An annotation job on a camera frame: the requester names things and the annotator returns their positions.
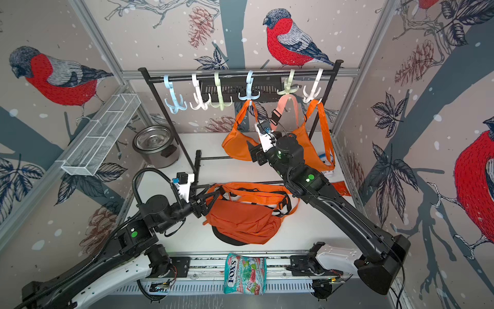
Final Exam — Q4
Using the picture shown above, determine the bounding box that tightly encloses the light green hook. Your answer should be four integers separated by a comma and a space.
277, 70, 299, 96
210, 72, 234, 111

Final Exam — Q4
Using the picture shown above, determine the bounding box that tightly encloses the white wire mesh shelf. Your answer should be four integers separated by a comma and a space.
55, 93, 141, 176

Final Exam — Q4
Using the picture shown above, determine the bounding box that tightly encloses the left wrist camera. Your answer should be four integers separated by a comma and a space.
172, 172, 195, 202

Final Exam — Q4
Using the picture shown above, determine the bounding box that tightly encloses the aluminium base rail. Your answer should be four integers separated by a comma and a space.
82, 250, 360, 298

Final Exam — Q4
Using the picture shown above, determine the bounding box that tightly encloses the red snack packet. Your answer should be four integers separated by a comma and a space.
332, 181, 351, 196

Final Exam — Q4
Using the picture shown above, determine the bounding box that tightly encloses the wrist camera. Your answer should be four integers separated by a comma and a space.
172, 172, 195, 202
255, 119, 282, 153

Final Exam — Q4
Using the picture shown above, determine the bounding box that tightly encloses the white hook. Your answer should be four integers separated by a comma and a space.
302, 68, 324, 104
190, 73, 211, 111

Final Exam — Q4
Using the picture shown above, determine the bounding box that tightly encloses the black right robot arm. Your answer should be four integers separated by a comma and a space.
247, 134, 410, 295

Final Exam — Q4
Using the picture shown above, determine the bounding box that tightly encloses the orange backpack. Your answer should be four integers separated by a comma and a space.
222, 100, 259, 161

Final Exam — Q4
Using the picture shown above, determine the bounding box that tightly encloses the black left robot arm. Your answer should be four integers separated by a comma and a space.
18, 191, 221, 308

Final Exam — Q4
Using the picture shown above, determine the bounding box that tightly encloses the Fox's candy bag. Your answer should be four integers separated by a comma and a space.
223, 254, 267, 295

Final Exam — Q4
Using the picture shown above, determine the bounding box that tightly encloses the black corrugated cable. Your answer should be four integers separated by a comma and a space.
11, 167, 186, 309

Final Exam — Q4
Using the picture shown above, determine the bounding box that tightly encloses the black clothes rack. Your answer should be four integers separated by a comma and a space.
138, 58, 344, 194

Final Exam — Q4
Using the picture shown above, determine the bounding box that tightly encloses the stainless steel rice cooker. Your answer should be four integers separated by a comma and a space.
133, 125, 180, 169

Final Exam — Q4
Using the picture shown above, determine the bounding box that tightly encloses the dark orange waist bag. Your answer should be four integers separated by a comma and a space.
206, 200, 283, 246

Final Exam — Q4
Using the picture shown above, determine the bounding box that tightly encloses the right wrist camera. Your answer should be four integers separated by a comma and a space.
255, 119, 282, 153

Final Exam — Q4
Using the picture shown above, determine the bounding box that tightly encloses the pink waist bag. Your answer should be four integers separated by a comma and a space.
270, 94, 299, 131

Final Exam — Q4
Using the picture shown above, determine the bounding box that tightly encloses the light blue hook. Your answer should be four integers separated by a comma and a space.
163, 75, 187, 115
238, 70, 261, 101

